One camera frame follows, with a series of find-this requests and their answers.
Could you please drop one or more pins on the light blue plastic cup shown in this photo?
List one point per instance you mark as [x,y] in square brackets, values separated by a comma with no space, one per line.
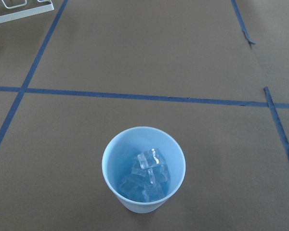
[125,146]

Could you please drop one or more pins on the ice cubes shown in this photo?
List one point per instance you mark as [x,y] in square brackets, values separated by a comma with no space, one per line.
[147,179]

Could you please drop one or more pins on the white wire cup rack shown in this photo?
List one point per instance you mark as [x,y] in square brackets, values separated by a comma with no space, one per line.
[17,9]

